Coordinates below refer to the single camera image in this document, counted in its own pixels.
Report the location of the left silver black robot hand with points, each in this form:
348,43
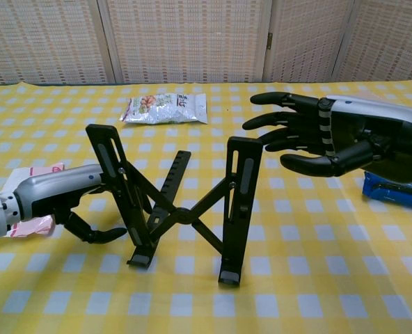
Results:
53,188

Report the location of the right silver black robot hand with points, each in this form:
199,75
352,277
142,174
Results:
366,111

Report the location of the black folding stand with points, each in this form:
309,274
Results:
181,215

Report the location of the pink white wet wipes pack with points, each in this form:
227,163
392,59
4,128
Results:
35,226

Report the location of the woven folding screen panel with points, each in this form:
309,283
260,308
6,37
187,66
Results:
307,38
42,38
390,38
188,38

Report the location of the blue snack bar wrapper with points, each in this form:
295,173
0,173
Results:
383,195

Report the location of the brass screen hinge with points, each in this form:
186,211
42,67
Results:
270,40

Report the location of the white snack bag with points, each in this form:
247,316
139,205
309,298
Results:
164,109

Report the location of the yellow white checkered tablecloth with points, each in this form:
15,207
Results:
296,243

